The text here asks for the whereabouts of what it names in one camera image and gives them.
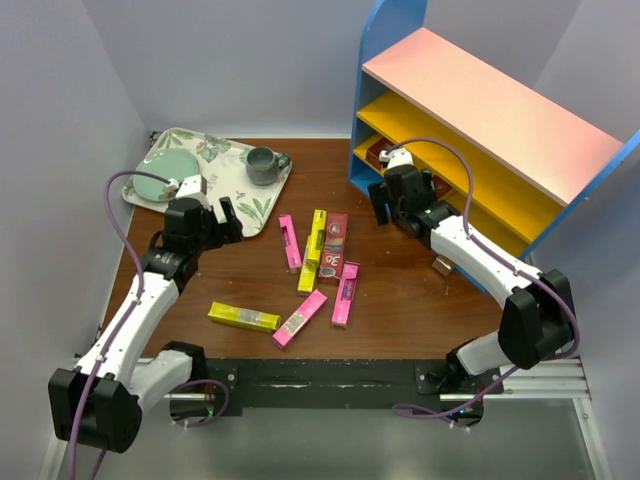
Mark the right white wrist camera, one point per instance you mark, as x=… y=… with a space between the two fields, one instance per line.
x=392 y=158

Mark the yellow toothpaste box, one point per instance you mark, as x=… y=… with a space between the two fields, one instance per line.
x=313 y=251
x=243 y=318

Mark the mint green ceramic plate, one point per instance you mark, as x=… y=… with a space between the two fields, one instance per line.
x=170 y=164

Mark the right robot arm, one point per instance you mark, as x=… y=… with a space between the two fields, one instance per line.
x=538 y=317

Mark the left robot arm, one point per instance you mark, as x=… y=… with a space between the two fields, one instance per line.
x=100 y=402

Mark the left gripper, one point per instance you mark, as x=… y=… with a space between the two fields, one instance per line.
x=224 y=232

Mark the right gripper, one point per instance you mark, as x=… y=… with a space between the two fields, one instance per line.
x=380 y=197

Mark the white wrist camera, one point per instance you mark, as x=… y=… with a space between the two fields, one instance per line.
x=194 y=186
x=392 y=158

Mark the black mounting base plate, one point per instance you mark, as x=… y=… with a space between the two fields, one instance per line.
x=320 y=384

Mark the grey ceramic mug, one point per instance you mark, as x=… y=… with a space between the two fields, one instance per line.
x=263 y=165

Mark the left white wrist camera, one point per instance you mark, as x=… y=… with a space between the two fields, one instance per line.
x=194 y=186

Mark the small pink toothpaste box upper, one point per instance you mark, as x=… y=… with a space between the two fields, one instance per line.
x=291 y=248

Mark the blue shelf with coloured boards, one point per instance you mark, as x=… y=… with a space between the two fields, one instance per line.
x=524 y=161

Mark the dark red toothpaste box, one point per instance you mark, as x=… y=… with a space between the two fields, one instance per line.
x=373 y=152

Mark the red 3D toothpaste box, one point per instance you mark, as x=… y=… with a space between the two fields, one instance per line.
x=332 y=257
x=441 y=187

